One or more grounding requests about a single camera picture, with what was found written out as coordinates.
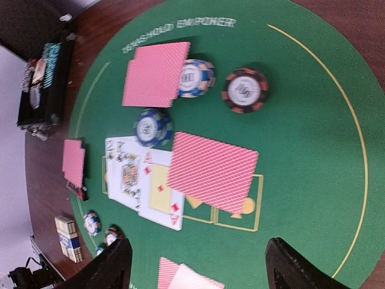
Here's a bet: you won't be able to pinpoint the red card top player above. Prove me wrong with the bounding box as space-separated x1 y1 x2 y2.
122 59 181 108

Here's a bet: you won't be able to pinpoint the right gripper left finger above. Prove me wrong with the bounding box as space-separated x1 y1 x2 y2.
57 238 133 289

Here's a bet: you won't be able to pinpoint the teal chips in case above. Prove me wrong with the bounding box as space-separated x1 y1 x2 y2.
42 43 61 89

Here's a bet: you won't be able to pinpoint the blue tan ten chip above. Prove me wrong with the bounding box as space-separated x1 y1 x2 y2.
83 211 102 237

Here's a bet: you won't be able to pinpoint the round green poker mat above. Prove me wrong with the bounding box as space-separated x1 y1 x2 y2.
69 1 384 288

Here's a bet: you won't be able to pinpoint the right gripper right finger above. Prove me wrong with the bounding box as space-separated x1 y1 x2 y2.
265 238 348 289

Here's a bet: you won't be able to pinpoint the brown black chip top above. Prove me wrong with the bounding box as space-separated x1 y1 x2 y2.
221 67 269 114

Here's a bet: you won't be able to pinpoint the single red-backed card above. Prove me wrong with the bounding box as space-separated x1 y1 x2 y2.
62 139 85 187

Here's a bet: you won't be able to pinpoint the green blue chip top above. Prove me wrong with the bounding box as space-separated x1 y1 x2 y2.
133 108 174 148

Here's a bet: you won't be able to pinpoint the red card bottom player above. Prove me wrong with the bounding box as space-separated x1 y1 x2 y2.
158 256 179 289

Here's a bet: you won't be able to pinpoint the gold blue card box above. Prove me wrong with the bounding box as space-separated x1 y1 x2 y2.
54 216 84 263

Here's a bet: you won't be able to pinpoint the ace of diamonds card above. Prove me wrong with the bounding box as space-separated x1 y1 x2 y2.
138 149 185 231

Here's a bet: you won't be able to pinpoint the clear dealer button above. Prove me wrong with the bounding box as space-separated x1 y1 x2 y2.
29 87 41 110

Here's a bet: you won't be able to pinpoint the king of clubs card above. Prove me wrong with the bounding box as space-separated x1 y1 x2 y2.
114 137 143 211

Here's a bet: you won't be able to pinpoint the green blue chip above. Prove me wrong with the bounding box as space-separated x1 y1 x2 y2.
95 244 106 256
133 108 174 148

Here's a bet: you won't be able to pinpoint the two of clubs card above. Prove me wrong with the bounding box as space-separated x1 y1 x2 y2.
105 137 119 201

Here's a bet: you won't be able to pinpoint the tan blue chips in case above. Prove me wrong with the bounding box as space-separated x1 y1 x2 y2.
21 64 34 93

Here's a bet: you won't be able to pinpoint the card pack in case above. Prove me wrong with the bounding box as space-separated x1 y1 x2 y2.
31 58 46 85

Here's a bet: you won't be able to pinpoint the red black all-in triangle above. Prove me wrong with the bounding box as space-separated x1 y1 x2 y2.
66 181 88 201

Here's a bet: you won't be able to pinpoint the white blue chip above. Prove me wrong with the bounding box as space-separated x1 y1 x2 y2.
177 59 217 98

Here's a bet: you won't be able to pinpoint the red card player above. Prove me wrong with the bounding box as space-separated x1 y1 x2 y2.
158 256 179 289
122 59 181 108

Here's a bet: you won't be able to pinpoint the brown black chip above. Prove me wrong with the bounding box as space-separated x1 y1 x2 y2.
105 226 125 246
221 67 269 114

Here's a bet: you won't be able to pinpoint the black poker chip case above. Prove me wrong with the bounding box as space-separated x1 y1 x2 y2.
0 0 76 141

